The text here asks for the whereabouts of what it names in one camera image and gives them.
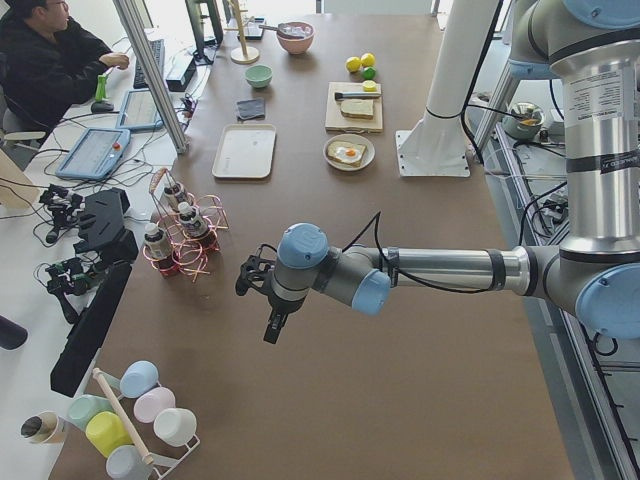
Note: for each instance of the copper wire bottle rack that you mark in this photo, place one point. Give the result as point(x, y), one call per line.
point(190, 255)

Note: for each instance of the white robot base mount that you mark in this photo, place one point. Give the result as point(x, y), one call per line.
point(436, 146)

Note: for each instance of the whole lemon upper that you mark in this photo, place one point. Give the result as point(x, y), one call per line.
point(353, 64)

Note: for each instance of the bread slice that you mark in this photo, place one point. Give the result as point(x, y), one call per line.
point(340, 143)
point(357, 108)

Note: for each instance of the green cup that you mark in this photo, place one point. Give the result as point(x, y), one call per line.
point(85, 407)

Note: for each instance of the black bracket stand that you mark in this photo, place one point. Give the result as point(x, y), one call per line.
point(101, 227)

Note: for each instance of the blue teach pendant far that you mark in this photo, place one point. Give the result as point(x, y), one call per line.
point(138, 112)

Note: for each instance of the grey folded cloth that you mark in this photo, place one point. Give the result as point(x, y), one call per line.
point(251, 109)

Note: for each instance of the fried egg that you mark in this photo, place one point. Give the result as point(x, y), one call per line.
point(346, 155)

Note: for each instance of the steel scoop in bowl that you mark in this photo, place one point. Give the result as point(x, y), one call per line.
point(285, 30)

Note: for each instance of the white cup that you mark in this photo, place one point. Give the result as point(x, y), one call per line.
point(175, 426)

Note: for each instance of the tea bottle one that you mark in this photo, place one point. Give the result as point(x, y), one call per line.
point(191, 220)

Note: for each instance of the bamboo cutting board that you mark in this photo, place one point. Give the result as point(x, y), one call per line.
point(336, 121)

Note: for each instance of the green bowl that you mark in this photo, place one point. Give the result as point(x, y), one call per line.
point(259, 76)

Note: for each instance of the person in black jacket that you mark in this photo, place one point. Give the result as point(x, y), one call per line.
point(52, 62)

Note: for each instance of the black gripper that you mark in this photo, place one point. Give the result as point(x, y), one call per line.
point(283, 306)

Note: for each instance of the white cup rack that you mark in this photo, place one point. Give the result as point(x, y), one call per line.
point(163, 457)

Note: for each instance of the cream rabbit tray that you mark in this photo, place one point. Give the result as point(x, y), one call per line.
point(245, 151)

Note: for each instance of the wooden stand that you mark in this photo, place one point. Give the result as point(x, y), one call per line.
point(244, 54)

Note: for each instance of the pink bowl with ice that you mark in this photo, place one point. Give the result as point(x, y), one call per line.
point(298, 46)

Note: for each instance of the whole lemon lower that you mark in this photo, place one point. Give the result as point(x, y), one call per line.
point(367, 60)

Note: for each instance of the black long box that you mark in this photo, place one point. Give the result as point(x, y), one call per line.
point(88, 335)

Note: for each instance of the paper cup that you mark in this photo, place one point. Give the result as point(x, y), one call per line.
point(44, 428)

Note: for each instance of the blue teach pendant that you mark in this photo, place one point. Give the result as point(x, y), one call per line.
point(95, 154)
point(138, 112)

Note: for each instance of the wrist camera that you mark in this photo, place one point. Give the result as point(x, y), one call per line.
point(255, 273)

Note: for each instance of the white round plate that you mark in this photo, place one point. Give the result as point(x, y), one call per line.
point(354, 138)

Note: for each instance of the aluminium frame post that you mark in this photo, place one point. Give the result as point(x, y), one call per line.
point(131, 21)

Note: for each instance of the tea bottle two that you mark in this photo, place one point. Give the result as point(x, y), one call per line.
point(175, 194)

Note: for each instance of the yellow cup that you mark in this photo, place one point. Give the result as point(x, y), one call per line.
point(106, 432)

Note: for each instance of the half lemon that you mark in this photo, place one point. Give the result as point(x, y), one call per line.
point(369, 86)

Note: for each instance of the blue teach pendant near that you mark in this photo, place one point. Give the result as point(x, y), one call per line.
point(95, 154)

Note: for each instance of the steel muddler black tip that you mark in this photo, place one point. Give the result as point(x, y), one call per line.
point(339, 96)

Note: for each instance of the bread slice under egg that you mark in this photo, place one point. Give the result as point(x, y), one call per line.
point(340, 143)

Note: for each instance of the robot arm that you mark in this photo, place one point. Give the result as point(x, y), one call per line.
point(593, 273)

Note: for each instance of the tea bottle three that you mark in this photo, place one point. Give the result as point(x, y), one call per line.
point(159, 248)

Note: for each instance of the grey blue cup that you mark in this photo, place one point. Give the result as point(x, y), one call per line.
point(125, 463)

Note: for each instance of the green lime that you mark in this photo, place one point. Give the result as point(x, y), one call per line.
point(369, 73)

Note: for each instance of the pink cup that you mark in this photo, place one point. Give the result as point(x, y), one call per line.
point(149, 405)

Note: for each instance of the whole lemon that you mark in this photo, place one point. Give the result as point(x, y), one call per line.
point(353, 64)
point(367, 60)

